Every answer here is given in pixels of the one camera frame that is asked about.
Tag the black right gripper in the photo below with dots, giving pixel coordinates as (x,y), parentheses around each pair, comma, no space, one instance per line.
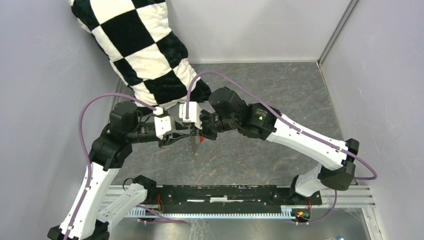
(203,131)

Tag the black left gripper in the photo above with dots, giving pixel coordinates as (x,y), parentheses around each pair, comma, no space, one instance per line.
(169,138)

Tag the silver keyring with red tool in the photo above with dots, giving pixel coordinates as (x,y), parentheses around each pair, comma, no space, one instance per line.
(194,142)

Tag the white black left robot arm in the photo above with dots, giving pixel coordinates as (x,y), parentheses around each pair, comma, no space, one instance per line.
(87,220)

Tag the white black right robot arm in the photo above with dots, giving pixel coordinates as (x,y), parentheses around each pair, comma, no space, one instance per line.
(335,169)

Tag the black white checkered pillow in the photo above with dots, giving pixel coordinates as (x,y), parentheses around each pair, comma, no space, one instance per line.
(142,49)

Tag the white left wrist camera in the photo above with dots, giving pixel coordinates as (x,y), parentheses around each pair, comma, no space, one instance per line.
(162,122)

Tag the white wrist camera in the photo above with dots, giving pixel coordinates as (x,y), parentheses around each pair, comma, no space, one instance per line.
(162,122)
(190,113)

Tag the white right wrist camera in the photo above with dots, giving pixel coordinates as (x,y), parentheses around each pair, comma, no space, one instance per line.
(190,113)

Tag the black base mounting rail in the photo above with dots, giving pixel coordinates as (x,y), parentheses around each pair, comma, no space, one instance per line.
(227,199)

